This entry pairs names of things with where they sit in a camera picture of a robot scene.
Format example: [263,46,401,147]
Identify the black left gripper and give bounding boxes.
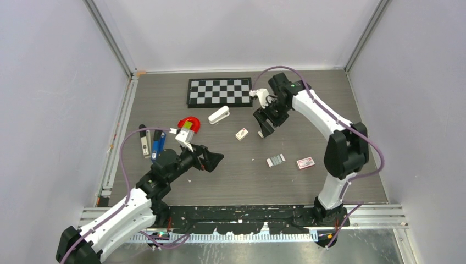
[167,141,223,183]

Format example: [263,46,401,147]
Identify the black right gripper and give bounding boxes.
[254,98,291,137]

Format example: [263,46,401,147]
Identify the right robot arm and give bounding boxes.
[249,73,369,226]

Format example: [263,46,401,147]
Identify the blue stapler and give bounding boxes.
[151,130,166,162]

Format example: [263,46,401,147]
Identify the black and white stapler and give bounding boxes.
[139,124,152,158]

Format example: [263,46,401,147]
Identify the closed white staple box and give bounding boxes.
[235,128,249,141]

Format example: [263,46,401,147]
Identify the red arch toy block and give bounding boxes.
[177,116,201,134]

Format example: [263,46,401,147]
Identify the green lego brick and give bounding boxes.
[182,121,193,129]

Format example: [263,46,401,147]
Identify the red white staple box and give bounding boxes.
[296,157,315,169]

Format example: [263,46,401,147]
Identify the checkerboard calibration board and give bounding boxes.
[186,78,253,108]

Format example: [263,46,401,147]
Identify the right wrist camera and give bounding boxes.
[249,89,270,109]

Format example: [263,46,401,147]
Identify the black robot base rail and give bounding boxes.
[151,205,347,235]

